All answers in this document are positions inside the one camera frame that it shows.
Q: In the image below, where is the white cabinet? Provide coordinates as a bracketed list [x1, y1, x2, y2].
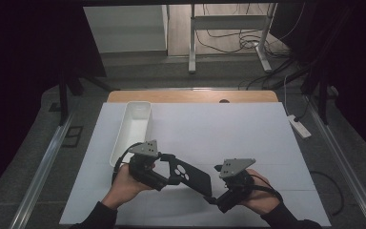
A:
[83, 4, 170, 59]

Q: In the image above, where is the white power strip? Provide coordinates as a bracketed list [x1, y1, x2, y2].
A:
[287, 114, 313, 140]

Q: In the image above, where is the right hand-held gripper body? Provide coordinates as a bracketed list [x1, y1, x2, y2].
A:
[214, 157, 257, 215]

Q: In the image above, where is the person's right hand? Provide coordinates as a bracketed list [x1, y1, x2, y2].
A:
[238, 168, 284, 216]

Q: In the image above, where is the grey metal desk frame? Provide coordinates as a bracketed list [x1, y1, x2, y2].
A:
[188, 3, 278, 75]

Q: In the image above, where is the white table cover sheet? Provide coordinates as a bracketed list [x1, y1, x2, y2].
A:
[59, 101, 332, 227]

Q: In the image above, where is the black curtain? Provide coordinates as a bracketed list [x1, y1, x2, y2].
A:
[270, 0, 366, 160]
[0, 0, 108, 204]

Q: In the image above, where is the black looped floor cable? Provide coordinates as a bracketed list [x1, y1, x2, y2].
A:
[309, 170, 345, 218]

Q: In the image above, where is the aluminium rail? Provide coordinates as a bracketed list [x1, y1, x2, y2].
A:
[9, 113, 74, 229]
[304, 94, 366, 229]

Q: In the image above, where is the tangle of black floor cables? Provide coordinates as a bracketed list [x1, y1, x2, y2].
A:
[194, 3, 303, 91]

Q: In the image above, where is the person's left hand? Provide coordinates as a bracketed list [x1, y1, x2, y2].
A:
[101, 162, 157, 211]

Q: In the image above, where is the white power strip cable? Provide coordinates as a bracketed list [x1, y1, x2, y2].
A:
[281, 73, 293, 117]

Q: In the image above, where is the white rectangular plastic bin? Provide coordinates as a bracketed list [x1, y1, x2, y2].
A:
[109, 100, 153, 168]

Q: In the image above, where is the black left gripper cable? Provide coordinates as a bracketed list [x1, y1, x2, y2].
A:
[112, 142, 145, 186]

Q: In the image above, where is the black phone case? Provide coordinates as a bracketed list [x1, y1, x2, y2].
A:
[165, 156, 214, 198]

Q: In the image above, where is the black metal stand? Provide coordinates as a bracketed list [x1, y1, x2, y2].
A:
[299, 6, 339, 126]
[56, 61, 112, 127]

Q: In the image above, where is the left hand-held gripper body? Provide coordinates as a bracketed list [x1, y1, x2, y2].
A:
[128, 139, 173, 192]

